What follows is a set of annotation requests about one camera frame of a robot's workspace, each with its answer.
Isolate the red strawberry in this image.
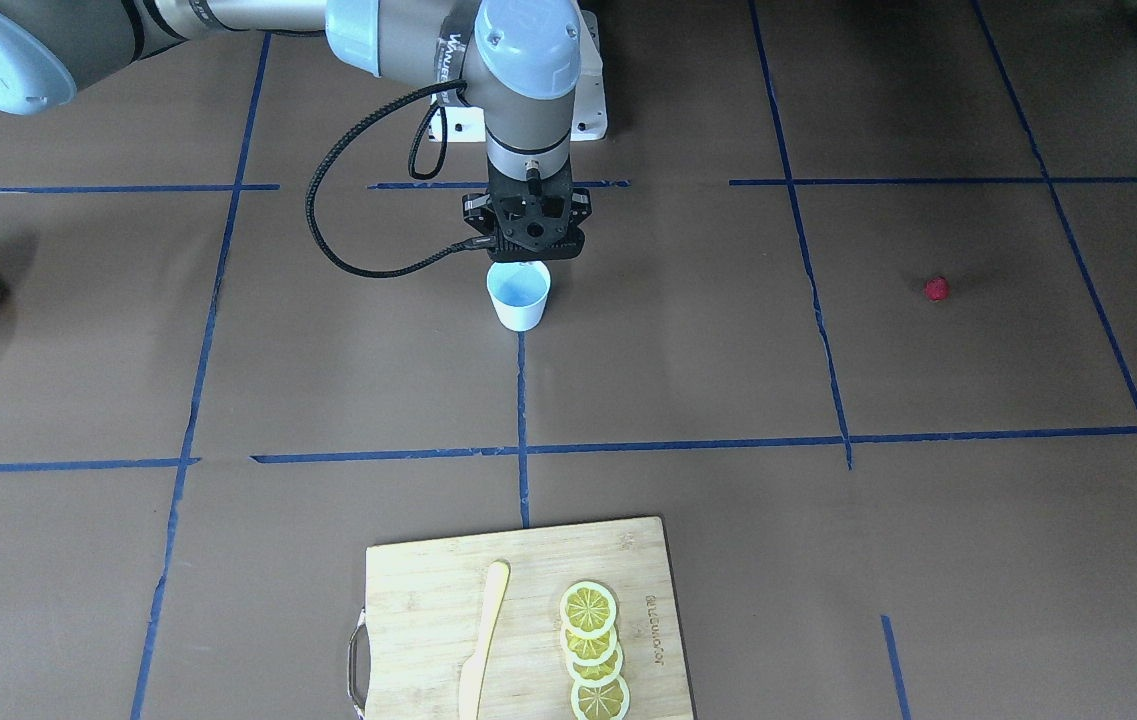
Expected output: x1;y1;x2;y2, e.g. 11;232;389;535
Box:
924;275;951;304

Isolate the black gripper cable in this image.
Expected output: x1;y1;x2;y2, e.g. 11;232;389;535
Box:
305;80;489;279

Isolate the yellow plastic knife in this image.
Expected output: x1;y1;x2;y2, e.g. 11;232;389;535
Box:
457;560;511;719

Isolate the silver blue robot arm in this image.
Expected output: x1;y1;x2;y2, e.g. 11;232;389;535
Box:
0;1;591;275

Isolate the bamboo cutting board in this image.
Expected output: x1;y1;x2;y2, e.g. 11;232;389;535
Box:
347;516;695;719

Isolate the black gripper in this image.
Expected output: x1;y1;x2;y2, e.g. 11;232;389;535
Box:
462;165;591;263

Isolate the light blue plastic cup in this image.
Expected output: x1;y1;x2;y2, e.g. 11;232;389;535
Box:
485;260;553;332

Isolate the lemon slice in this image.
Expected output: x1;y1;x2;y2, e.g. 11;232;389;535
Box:
561;626;619;667
558;580;619;642
571;676;631;720
565;644;626;688

